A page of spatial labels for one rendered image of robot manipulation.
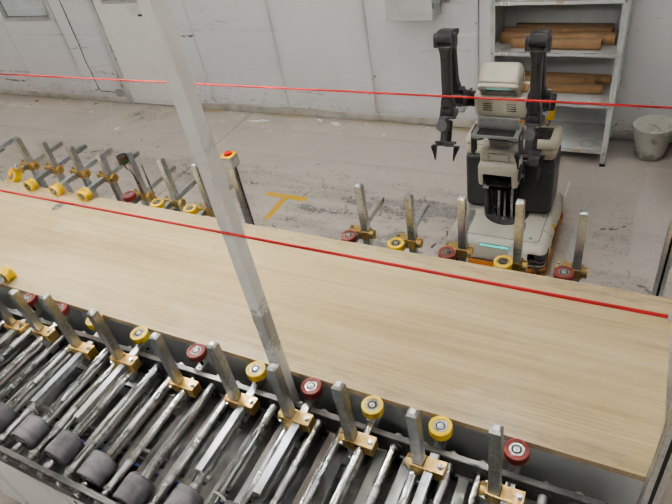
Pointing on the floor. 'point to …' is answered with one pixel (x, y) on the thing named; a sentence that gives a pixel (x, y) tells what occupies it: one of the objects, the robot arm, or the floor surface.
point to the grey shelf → (571, 63)
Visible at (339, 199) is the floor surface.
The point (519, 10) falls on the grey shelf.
